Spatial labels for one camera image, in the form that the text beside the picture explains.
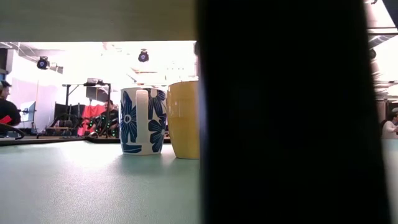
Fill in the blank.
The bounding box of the orange yellow mug white handle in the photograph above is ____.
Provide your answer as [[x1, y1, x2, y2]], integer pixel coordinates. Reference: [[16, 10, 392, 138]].
[[165, 80, 200, 160]]

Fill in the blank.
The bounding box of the blue floral white mug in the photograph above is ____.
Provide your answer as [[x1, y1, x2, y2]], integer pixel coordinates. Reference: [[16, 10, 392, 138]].
[[119, 87, 168, 156]]

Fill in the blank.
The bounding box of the person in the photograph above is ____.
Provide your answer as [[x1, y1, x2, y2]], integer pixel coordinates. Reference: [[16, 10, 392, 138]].
[[0, 79, 22, 138], [381, 107, 398, 140], [99, 99, 121, 138]]

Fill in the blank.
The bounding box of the red cloth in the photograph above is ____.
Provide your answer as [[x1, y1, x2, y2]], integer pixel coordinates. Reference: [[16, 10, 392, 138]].
[[77, 104, 107, 137]]

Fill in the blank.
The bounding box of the green table mat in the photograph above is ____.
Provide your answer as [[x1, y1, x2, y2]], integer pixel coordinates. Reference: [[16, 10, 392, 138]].
[[0, 139, 398, 224]]

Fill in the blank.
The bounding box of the white background monitor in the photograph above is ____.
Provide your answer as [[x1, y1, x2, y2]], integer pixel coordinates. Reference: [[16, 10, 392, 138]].
[[19, 100, 37, 123]]

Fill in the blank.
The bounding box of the black round ceiling camera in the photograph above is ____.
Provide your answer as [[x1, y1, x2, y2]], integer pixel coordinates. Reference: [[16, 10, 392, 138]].
[[36, 55, 50, 70], [137, 49, 150, 63]]

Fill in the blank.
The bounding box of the black background gantry frame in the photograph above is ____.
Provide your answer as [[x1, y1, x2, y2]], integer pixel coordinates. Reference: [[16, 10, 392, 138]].
[[61, 81, 112, 138]]

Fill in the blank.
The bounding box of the black table frame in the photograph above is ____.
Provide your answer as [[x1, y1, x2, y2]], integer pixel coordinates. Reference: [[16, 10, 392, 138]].
[[0, 136, 172, 147]]

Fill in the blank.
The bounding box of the black cable loop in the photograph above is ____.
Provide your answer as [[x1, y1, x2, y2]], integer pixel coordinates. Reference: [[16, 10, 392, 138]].
[[0, 123, 26, 140]]

